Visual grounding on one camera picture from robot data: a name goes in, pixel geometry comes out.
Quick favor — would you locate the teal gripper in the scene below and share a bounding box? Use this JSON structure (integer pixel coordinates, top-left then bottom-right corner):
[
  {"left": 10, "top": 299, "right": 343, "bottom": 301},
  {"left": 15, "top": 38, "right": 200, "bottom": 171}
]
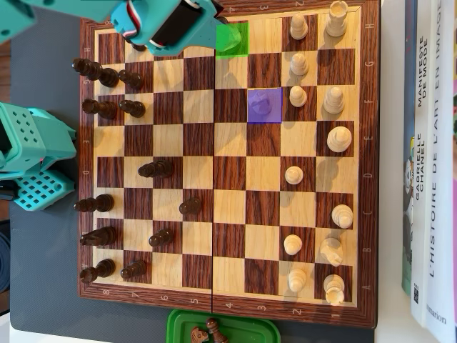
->
[{"left": 111, "top": 0, "right": 241, "bottom": 56}]

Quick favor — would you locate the cream knight chess piece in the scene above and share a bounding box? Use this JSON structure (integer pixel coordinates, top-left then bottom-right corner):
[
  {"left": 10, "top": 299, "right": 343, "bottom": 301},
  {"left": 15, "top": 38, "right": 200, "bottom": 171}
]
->
[
  {"left": 248, "top": 90, "right": 273, "bottom": 116},
  {"left": 319, "top": 237, "right": 344, "bottom": 267}
]

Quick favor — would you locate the cream pawn chess piece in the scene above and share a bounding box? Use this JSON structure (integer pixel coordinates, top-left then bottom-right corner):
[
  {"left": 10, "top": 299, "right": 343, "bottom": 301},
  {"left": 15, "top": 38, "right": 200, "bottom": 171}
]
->
[
  {"left": 287, "top": 268, "right": 308, "bottom": 292},
  {"left": 283, "top": 234, "right": 303, "bottom": 256},
  {"left": 284, "top": 165, "right": 304, "bottom": 186},
  {"left": 288, "top": 85, "right": 308, "bottom": 109},
  {"left": 289, "top": 13, "right": 309, "bottom": 41},
  {"left": 289, "top": 52, "right": 310, "bottom": 76}
]

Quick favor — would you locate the cream rook chess piece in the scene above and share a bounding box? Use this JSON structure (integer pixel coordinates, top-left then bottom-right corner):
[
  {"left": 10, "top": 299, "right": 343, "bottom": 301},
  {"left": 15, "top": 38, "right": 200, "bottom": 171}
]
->
[
  {"left": 324, "top": 0, "right": 349, "bottom": 38},
  {"left": 323, "top": 274, "right": 346, "bottom": 307}
]

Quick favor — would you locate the dark brown king chess piece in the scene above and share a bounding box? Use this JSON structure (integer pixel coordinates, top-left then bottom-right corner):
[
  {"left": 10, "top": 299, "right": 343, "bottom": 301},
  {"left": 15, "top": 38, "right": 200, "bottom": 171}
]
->
[{"left": 72, "top": 58, "right": 120, "bottom": 89}]

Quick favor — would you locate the dark brown rook chess piece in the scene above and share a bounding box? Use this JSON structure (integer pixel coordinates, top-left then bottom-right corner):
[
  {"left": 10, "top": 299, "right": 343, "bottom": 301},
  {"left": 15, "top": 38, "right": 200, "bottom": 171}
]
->
[
  {"left": 79, "top": 258, "right": 117, "bottom": 285},
  {"left": 81, "top": 98, "right": 119, "bottom": 121}
]

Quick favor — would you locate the dark brown bishop chess piece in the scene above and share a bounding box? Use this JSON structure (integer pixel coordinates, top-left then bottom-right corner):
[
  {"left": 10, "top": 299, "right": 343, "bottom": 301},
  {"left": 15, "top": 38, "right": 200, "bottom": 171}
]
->
[{"left": 74, "top": 194, "right": 115, "bottom": 214}]

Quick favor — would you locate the dark brown knight chess piece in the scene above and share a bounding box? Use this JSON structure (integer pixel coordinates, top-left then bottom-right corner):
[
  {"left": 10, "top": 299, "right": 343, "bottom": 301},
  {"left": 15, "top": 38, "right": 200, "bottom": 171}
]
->
[
  {"left": 190, "top": 325, "right": 210, "bottom": 343},
  {"left": 79, "top": 226, "right": 118, "bottom": 247}
]

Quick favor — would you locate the wooden chessboard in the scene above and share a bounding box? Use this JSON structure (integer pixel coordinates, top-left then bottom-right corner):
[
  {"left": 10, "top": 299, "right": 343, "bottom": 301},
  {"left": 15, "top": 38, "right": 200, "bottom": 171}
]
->
[{"left": 77, "top": 0, "right": 380, "bottom": 330}]

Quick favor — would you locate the dark pawn centre left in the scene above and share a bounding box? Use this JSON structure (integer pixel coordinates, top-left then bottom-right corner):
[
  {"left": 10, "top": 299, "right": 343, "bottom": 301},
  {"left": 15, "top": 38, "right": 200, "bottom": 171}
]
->
[{"left": 137, "top": 159, "right": 175, "bottom": 179}]

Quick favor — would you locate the illustrated blue spine book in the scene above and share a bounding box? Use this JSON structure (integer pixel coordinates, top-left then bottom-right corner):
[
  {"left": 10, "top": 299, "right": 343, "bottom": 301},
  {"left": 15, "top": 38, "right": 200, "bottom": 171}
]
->
[{"left": 401, "top": 0, "right": 419, "bottom": 297}]

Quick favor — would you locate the white Gabrielle Chanel book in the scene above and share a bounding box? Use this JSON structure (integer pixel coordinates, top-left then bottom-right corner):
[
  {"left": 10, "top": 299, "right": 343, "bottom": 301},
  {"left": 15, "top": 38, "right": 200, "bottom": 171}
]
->
[{"left": 409, "top": 0, "right": 442, "bottom": 329}]

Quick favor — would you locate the green plastic tray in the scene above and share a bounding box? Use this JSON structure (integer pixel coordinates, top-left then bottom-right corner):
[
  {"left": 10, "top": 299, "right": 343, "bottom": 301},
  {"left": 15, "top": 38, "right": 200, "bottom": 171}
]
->
[{"left": 166, "top": 309, "right": 281, "bottom": 343}]

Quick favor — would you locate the dark grey mat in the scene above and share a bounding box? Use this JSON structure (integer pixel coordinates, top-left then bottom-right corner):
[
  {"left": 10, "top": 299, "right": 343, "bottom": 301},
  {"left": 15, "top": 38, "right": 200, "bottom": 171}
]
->
[{"left": 9, "top": 6, "right": 376, "bottom": 343}]

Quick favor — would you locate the dark blue rolled object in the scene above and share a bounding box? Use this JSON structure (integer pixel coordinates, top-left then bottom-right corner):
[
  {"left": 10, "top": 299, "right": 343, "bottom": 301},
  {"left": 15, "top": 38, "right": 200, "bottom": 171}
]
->
[{"left": 0, "top": 232, "right": 12, "bottom": 294}]

